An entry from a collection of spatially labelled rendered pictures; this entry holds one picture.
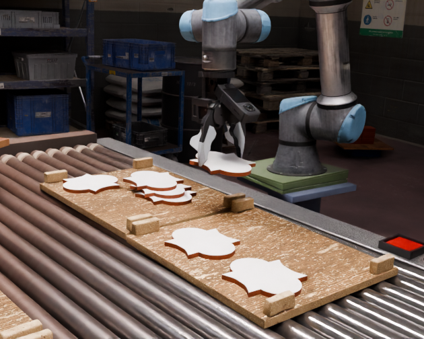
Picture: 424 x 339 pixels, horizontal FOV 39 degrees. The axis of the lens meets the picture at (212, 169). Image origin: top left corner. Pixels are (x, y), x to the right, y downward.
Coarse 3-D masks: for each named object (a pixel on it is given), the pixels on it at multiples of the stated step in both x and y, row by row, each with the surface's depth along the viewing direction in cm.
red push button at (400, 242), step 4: (392, 240) 129; (396, 240) 129; (400, 240) 129; (404, 240) 129; (408, 240) 129; (392, 244) 127; (396, 244) 127; (400, 244) 127; (404, 244) 127; (408, 244) 127; (412, 244) 127; (416, 244) 127; (420, 244) 128; (404, 248) 125; (408, 248) 125; (412, 248) 125
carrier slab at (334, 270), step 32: (192, 224) 131; (224, 224) 132; (256, 224) 133; (288, 224) 133; (160, 256) 114; (256, 256) 116; (288, 256) 116; (320, 256) 117; (352, 256) 118; (224, 288) 102; (320, 288) 104; (352, 288) 106; (256, 320) 94
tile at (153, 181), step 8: (136, 176) 153; (144, 176) 153; (152, 176) 154; (160, 176) 154; (168, 176) 154; (136, 184) 148; (144, 184) 147; (152, 184) 147; (160, 184) 147; (168, 184) 148; (176, 184) 149
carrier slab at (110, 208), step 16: (128, 176) 163; (176, 176) 165; (48, 192) 150; (64, 192) 147; (112, 192) 149; (128, 192) 150; (208, 192) 153; (80, 208) 138; (96, 208) 138; (112, 208) 138; (128, 208) 139; (144, 208) 139; (160, 208) 140; (176, 208) 140; (192, 208) 141; (208, 208) 141; (224, 208) 142; (112, 224) 128; (160, 224) 130
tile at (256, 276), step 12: (240, 264) 109; (252, 264) 110; (264, 264) 110; (276, 264) 110; (228, 276) 105; (240, 276) 105; (252, 276) 105; (264, 276) 105; (276, 276) 105; (288, 276) 105; (300, 276) 106; (252, 288) 101; (264, 288) 101; (276, 288) 101; (288, 288) 101; (300, 288) 101
